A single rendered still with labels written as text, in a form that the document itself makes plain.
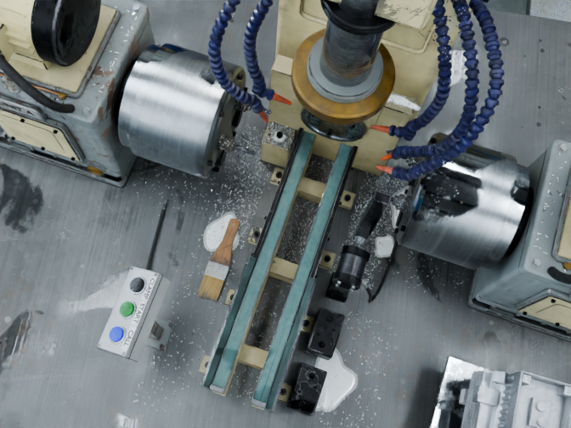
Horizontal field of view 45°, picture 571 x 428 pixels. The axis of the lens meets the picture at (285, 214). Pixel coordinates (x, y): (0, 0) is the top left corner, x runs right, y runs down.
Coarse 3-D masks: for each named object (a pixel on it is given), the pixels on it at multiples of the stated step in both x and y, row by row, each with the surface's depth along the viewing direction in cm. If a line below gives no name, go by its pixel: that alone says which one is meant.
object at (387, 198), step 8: (376, 192) 121; (376, 200) 120; (384, 200) 120; (368, 208) 125; (376, 208) 123; (384, 208) 122; (368, 216) 128; (376, 216) 127; (360, 224) 134; (368, 224) 133; (376, 224) 132; (360, 232) 139; (368, 232) 137
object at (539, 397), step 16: (512, 384) 125; (528, 384) 123; (544, 384) 125; (560, 384) 123; (512, 400) 123; (528, 400) 124; (544, 400) 123; (560, 400) 125; (512, 416) 121; (528, 416) 123; (544, 416) 122; (560, 416) 124
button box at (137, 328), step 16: (128, 272) 134; (144, 272) 133; (128, 288) 133; (144, 288) 131; (160, 288) 133; (144, 304) 130; (160, 304) 134; (112, 320) 131; (128, 320) 130; (144, 320) 130; (128, 336) 128; (144, 336) 131; (112, 352) 128; (128, 352) 128
